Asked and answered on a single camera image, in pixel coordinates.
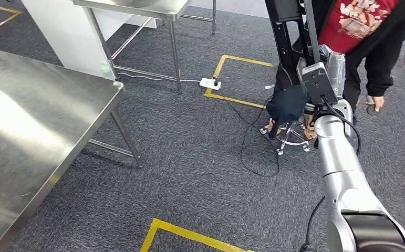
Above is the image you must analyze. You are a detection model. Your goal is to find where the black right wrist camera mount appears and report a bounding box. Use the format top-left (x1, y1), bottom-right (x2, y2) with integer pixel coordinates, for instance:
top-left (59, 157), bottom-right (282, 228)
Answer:
top-left (301, 61), bottom-right (339, 107)

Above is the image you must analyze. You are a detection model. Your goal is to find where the white power strip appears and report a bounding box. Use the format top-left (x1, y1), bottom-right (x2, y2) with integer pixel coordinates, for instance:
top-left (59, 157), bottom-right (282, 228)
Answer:
top-left (199, 77), bottom-right (222, 91)

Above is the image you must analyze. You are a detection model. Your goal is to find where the person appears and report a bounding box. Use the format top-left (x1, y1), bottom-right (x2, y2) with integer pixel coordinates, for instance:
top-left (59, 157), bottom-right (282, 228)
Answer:
top-left (265, 0), bottom-right (405, 142)

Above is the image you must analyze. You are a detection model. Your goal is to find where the white cabinet panel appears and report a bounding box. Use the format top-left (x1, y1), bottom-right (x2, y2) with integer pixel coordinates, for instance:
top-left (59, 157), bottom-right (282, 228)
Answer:
top-left (20, 0), bottom-right (154, 81)

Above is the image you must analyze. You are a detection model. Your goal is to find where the white power cord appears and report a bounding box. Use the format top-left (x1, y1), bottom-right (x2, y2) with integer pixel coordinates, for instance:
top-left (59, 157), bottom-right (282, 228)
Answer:
top-left (117, 71), bottom-right (202, 84)

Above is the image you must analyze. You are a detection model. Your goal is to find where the person's left hand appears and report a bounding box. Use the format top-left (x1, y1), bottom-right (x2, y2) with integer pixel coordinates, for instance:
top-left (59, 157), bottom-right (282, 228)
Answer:
top-left (365, 94), bottom-right (386, 113)

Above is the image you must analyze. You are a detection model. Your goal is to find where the stainless steel table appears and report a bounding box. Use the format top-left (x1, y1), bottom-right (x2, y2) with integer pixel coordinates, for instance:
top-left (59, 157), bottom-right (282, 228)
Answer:
top-left (71, 0), bottom-right (217, 95)

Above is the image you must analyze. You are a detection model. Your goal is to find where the long black plastic panel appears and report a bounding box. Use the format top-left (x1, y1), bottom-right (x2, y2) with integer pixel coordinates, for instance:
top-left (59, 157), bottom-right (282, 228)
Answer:
top-left (264, 0), bottom-right (323, 91)

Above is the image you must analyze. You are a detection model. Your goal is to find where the stainless steel workbench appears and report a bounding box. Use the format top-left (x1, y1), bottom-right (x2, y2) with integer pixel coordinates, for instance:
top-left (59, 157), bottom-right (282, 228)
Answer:
top-left (0, 49), bottom-right (144, 252)

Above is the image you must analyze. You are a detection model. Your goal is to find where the yellow floor tape square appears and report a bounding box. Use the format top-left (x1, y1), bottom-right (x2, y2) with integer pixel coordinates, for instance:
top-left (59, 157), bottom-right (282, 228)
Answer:
top-left (139, 218), bottom-right (255, 252)

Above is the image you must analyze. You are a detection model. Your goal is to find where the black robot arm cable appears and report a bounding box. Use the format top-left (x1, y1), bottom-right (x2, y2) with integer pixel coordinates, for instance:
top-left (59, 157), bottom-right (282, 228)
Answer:
top-left (299, 93), bottom-right (362, 252)

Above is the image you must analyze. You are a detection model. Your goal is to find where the chrome swivel stool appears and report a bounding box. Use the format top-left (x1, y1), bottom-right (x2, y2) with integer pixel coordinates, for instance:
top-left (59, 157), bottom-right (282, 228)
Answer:
top-left (259, 116), bottom-right (311, 156)

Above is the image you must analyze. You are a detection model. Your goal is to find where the black floor cable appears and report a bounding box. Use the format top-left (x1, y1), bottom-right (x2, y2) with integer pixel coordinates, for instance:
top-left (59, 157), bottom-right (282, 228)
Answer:
top-left (220, 88), bottom-right (282, 178)

